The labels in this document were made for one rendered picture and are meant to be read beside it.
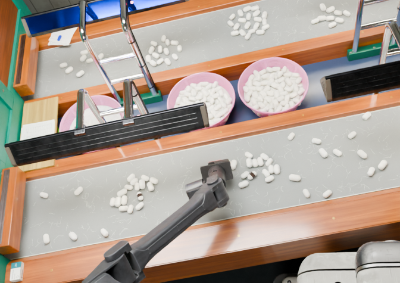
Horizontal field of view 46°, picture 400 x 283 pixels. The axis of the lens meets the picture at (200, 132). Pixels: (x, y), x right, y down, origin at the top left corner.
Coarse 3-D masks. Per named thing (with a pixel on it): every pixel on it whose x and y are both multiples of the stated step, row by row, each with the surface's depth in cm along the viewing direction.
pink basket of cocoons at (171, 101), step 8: (184, 80) 188; (192, 80) 190; (200, 80) 190; (208, 80) 190; (216, 80) 188; (224, 80) 185; (184, 88) 190; (224, 88) 187; (232, 88) 181; (168, 96) 185; (176, 96) 188; (232, 96) 182; (168, 104) 183; (232, 104) 179; (208, 128) 176
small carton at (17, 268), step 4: (12, 264) 157; (16, 264) 157; (20, 264) 157; (12, 268) 156; (16, 268) 156; (20, 268) 156; (12, 272) 155; (16, 272) 155; (20, 272) 155; (12, 276) 155; (16, 276) 154; (20, 276) 155; (12, 280) 154; (16, 280) 154; (20, 280) 155
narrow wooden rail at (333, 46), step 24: (288, 48) 187; (312, 48) 185; (336, 48) 187; (168, 72) 192; (192, 72) 190; (216, 72) 190; (240, 72) 192; (48, 96) 197; (72, 96) 195; (120, 96) 195
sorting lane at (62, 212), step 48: (240, 144) 171; (288, 144) 167; (336, 144) 164; (384, 144) 160; (48, 192) 175; (96, 192) 171; (144, 192) 167; (240, 192) 160; (288, 192) 157; (336, 192) 154; (96, 240) 161
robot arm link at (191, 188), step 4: (212, 176) 144; (216, 176) 143; (200, 180) 149; (208, 180) 143; (212, 180) 141; (216, 180) 140; (188, 184) 150; (192, 184) 149; (196, 184) 148; (200, 184) 148; (208, 184) 140; (212, 184) 140; (188, 188) 148; (192, 188) 148; (196, 188) 146; (188, 192) 146; (192, 192) 146; (188, 196) 147; (224, 204) 142
